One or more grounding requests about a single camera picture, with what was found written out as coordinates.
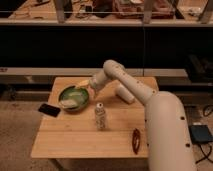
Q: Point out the clear plastic bottle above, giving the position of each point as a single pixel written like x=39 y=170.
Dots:
x=100 y=116

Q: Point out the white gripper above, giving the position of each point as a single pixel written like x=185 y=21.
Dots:
x=97 y=82

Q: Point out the dark blue box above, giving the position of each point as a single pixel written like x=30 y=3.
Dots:
x=200 y=134

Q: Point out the black smartphone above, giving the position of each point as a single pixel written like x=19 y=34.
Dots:
x=49 y=110

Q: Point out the cluttered workbench shelf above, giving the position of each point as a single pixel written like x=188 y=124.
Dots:
x=124 y=13

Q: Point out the wooden table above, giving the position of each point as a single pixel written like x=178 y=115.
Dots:
x=76 y=135

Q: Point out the green bowl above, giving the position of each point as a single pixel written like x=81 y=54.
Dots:
x=71 y=91

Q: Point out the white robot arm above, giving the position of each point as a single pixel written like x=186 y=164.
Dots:
x=169 y=144

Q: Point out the white cloth in bowl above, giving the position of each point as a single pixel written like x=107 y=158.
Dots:
x=72 y=102

